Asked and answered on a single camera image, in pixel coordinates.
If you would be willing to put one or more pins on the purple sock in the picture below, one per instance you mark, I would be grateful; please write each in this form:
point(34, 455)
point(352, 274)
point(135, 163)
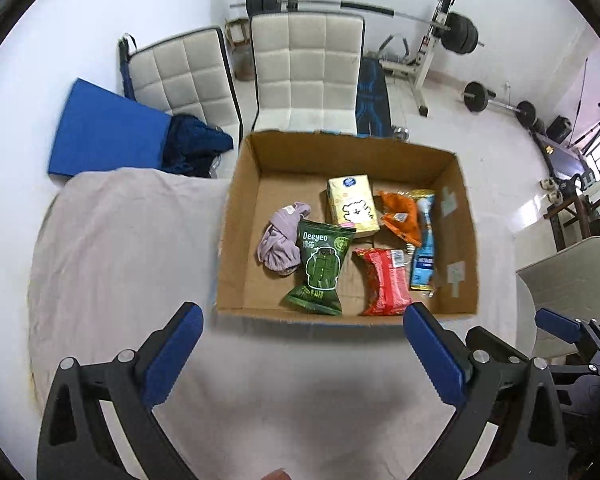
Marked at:
point(280, 250)

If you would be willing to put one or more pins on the brown wooden chair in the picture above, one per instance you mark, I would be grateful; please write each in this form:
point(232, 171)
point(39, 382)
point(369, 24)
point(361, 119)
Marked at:
point(575, 215)

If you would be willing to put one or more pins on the grey exercise machine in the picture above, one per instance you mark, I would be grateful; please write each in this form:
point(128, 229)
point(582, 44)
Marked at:
point(395, 47)

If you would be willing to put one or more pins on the pair of pale slippers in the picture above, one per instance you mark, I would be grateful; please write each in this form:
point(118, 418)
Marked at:
point(550, 185)

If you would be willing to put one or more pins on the grey plastic chair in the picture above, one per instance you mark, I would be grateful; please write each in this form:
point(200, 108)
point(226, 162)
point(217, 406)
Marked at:
point(570, 280)

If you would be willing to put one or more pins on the yellow tissue pack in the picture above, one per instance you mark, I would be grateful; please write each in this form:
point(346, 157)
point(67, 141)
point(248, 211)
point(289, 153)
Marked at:
point(352, 210)

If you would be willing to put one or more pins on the folded black and blue frame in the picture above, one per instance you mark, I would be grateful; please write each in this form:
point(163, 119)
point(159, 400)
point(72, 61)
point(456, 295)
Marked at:
point(126, 65)

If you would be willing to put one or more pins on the short barbell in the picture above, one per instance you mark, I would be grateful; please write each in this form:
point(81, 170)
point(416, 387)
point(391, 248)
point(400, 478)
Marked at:
point(476, 95)

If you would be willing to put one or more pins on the black and blue weight bench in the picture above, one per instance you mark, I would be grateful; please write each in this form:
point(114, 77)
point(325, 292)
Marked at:
point(372, 100)

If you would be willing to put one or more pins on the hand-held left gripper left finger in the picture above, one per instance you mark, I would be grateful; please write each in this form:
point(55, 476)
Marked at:
point(172, 360)

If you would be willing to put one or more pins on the red snack packet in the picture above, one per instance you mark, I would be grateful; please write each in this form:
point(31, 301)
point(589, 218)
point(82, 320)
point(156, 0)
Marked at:
point(385, 285)

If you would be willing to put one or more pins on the green wet wipes packet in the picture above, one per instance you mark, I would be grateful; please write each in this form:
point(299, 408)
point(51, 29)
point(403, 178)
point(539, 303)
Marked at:
point(320, 270)

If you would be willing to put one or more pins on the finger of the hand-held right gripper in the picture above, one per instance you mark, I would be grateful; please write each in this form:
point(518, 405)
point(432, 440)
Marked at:
point(495, 344)
point(555, 322)

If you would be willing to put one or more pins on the wooden stool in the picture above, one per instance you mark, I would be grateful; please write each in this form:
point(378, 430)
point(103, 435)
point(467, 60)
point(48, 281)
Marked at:
point(237, 35)

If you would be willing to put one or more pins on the dark treadmill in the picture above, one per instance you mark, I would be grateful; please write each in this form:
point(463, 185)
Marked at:
point(560, 155)

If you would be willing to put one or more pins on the black speaker box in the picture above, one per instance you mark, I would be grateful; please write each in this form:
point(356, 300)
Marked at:
point(558, 129)

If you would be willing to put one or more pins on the white quilted chair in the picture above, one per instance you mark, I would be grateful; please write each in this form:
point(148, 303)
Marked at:
point(180, 75)
point(305, 60)

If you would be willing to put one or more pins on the thin black stand pole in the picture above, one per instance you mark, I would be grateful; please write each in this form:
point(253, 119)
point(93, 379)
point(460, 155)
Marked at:
point(581, 100)

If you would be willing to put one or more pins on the long barbell with black plates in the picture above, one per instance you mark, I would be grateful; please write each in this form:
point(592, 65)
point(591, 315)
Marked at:
point(370, 9)

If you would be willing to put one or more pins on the blue and white tube packet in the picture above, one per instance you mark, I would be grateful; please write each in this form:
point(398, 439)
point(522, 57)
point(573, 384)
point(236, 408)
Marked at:
point(424, 260)

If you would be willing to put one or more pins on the blue foam mat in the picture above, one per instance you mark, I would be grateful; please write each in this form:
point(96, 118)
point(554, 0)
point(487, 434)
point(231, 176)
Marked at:
point(105, 130)

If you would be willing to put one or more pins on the grey table cloth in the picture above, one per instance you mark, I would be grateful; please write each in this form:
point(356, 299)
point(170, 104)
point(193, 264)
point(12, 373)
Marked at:
point(130, 260)

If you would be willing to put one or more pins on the orange snack packet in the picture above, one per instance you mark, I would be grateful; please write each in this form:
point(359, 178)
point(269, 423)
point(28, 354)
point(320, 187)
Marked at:
point(400, 220)

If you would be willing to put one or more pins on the cardboard box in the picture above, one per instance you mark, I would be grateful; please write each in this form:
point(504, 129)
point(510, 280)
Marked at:
point(275, 200)

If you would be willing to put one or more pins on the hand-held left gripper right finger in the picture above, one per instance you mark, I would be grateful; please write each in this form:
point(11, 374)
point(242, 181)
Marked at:
point(435, 355)

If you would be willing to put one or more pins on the dark blue garment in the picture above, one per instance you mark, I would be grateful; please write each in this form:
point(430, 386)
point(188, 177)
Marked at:
point(190, 140)

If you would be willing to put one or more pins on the metal bowl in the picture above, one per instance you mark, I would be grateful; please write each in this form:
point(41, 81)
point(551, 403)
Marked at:
point(401, 134)

